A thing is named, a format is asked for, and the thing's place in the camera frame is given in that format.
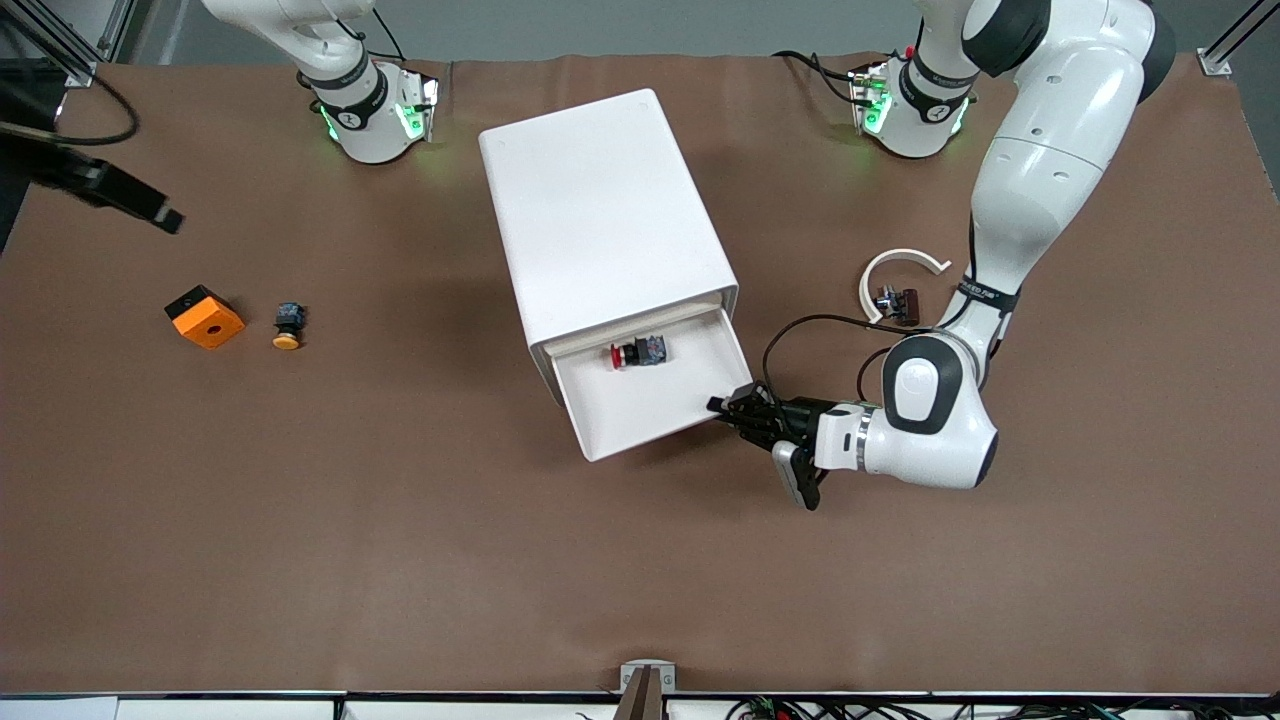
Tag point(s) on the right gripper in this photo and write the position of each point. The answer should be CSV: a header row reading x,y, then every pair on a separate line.
x,y
88,180

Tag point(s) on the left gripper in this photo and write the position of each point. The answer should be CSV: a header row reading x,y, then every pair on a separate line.
x,y
795,415

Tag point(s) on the red push button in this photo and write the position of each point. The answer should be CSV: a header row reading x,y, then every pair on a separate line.
x,y
634,354

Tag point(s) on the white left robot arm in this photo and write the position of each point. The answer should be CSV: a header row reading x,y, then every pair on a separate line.
x,y
1050,150

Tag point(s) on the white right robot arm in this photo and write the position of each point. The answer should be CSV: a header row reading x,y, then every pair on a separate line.
x,y
365,130

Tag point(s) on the yellow push button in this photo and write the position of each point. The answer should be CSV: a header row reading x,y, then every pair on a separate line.
x,y
288,328

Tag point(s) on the orange box with hole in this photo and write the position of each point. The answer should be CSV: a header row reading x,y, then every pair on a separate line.
x,y
205,320

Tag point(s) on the chrome metal fitting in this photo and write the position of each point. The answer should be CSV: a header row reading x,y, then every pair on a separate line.
x,y
886,302

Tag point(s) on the white curved plastic clamp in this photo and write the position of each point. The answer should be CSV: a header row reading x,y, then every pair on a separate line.
x,y
872,275

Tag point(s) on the brown cylinder capacitor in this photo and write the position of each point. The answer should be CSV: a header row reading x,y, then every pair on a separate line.
x,y
909,305

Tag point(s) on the brown table mat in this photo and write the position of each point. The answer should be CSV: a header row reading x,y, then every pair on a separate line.
x,y
400,550

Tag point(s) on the aluminium frame post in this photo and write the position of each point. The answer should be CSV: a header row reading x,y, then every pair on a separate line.
x,y
78,72
1215,62

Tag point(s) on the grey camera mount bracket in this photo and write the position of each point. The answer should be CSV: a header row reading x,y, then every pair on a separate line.
x,y
645,700

